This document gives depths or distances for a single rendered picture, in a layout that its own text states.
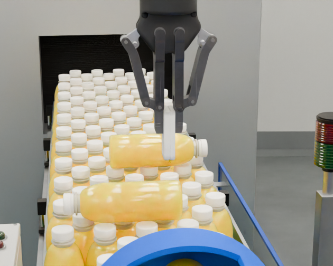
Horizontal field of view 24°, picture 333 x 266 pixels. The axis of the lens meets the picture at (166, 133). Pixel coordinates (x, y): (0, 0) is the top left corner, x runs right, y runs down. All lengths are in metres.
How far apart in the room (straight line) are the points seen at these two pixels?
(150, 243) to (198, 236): 0.06
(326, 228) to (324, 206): 0.05
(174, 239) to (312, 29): 4.30
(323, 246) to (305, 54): 3.74
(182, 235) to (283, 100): 4.32
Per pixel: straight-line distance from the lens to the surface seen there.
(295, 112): 5.34
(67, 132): 1.95
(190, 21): 1.01
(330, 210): 1.57
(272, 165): 5.12
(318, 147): 1.52
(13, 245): 1.34
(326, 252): 1.60
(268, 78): 5.26
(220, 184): 2.10
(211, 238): 1.02
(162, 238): 1.01
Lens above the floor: 1.65
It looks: 17 degrees down
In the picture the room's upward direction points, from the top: straight up
